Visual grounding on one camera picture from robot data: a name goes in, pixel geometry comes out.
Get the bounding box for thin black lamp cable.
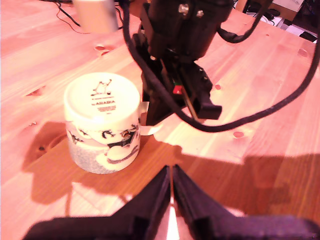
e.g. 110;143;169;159
56;1;83;28

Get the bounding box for black braided camera cable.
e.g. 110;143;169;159
121;0;320;133

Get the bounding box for pale cardboard box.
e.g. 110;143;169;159
271;0;305;13

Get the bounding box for thick black hose loop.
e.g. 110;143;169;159
216;0;275;44

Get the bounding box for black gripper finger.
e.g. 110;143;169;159
112;164;171;240
151;93;177;125
172;164;237;240
142;73;158;126

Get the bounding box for white mug with dark print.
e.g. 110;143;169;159
63;71;163;175

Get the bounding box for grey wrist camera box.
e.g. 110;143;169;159
73;0;119;34

